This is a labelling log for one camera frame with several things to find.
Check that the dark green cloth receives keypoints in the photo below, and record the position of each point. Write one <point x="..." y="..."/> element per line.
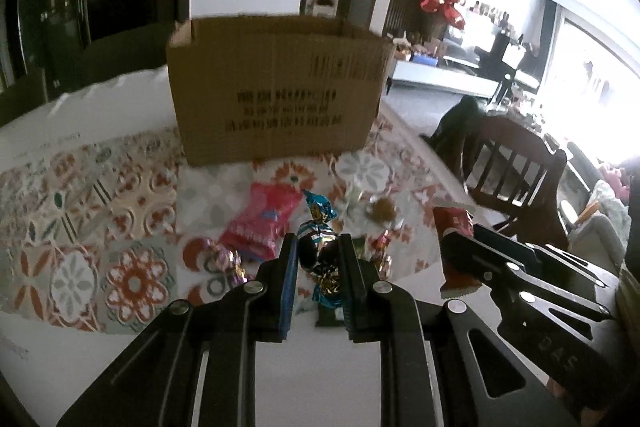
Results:
<point x="462" y="127"/>

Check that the grey sofa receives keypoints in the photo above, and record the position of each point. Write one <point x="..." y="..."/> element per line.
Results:
<point x="605" y="207"/>

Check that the red balloon decoration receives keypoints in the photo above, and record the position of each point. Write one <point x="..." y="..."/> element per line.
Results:
<point x="442" y="2"/>

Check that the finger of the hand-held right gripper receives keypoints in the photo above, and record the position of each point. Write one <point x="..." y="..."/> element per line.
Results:
<point x="475" y="262"/>
<point x="505" y="244"/>

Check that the white low cabinet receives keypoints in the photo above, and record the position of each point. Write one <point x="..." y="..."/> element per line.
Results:
<point x="430" y="74"/>

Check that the clear wrapped brown candy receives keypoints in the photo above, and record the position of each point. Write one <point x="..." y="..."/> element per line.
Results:
<point x="382" y="208"/>

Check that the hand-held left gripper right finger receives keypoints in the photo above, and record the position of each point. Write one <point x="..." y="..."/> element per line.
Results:
<point x="351" y="292"/>

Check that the brown wooden chair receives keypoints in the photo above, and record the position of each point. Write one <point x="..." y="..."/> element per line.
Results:
<point x="515" y="167"/>

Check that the brown cardboard box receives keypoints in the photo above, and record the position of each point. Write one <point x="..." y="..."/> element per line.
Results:
<point x="275" y="107"/>

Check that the floral patterned table mat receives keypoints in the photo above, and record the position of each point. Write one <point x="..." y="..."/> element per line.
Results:
<point x="100" y="232"/>

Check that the pink snack packet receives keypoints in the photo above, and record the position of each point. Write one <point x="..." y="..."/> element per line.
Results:
<point x="255" y="227"/>

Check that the red snack packet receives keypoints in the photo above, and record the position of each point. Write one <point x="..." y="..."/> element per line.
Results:
<point x="452" y="219"/>

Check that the pink foil candy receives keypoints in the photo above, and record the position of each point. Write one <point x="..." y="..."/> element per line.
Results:
<point x="225" y="259"/>

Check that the row of bottles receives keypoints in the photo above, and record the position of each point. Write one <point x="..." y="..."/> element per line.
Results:
<point x="485" y="12"/>

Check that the blue foil candy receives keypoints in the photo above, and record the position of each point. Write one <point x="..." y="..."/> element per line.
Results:
<point x="320" y="227"/>

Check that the red gold foil candy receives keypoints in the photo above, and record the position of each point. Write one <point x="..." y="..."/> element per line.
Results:
<point x="382" y="254"/>

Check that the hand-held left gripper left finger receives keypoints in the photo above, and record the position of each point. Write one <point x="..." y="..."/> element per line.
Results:
<point x="285" y="292"/>

